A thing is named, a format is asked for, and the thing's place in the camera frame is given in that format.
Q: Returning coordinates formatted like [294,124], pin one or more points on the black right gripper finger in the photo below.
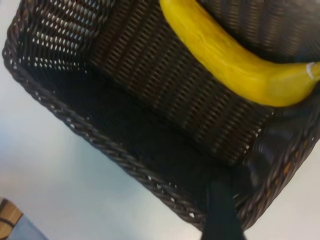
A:
[221,217]

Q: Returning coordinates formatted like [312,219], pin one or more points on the dark brown woven basket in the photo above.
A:
[150,100]

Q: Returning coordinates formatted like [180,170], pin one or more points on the yellow banana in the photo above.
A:
[225,57]

